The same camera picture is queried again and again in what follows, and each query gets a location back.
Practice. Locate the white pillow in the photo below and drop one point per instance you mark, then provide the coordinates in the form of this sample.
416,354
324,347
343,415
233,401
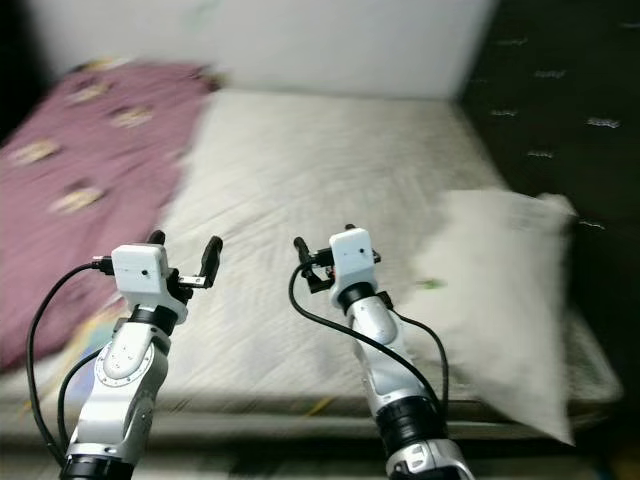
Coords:
490,280

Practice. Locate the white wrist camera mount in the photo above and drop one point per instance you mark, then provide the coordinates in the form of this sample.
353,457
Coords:
140,270
353,253

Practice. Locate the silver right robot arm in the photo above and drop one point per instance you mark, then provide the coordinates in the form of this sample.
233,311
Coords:
390,370

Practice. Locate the white quilted mattress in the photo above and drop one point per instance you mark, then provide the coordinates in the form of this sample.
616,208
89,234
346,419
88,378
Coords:
310,170

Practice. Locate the colourful children's book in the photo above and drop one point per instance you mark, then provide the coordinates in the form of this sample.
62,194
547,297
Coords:
105,335

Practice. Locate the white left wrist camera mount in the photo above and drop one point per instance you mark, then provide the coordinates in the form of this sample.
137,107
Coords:
140,270

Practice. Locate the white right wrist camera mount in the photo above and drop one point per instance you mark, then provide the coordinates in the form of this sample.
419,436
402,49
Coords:
353,253

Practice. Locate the dark bed frame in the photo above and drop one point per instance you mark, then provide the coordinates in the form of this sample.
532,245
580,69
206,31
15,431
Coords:
260,425

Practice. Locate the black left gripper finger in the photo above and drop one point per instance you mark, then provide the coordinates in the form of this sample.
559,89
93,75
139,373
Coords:
157,238
213,260

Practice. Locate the pink mouse-print blanket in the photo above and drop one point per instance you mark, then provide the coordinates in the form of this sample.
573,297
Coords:
80,200

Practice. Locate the black tufted headboard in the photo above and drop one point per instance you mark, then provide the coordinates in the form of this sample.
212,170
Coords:
560,70

